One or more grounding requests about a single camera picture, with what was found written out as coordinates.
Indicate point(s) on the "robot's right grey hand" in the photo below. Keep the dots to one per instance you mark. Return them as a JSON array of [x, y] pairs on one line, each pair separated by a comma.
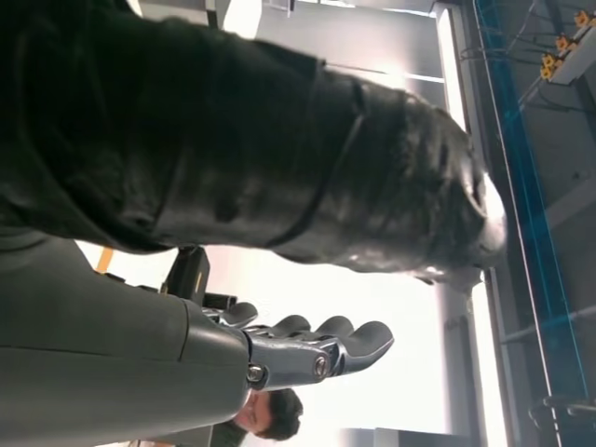
[[116, 358]]

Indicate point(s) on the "black device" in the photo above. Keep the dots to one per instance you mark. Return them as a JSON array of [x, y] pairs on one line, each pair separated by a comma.
[[186, 274]]

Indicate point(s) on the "person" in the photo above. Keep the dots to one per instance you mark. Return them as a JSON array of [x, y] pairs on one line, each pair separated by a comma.
[[279, 413]]

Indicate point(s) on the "blue ceiling beam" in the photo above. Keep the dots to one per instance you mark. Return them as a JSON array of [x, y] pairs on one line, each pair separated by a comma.
[[528, 185]]

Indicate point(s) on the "black ceiling pipe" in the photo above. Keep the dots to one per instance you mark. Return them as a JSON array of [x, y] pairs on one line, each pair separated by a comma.
[[558, 402]]

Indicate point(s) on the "yellow ceiling fitting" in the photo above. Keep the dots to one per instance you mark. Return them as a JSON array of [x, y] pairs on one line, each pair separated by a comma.
[[582, 18], [563, 43], [548, 65]]

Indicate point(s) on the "white ceiling rail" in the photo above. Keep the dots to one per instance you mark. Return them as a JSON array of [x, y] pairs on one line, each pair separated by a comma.
[[577, 62]]

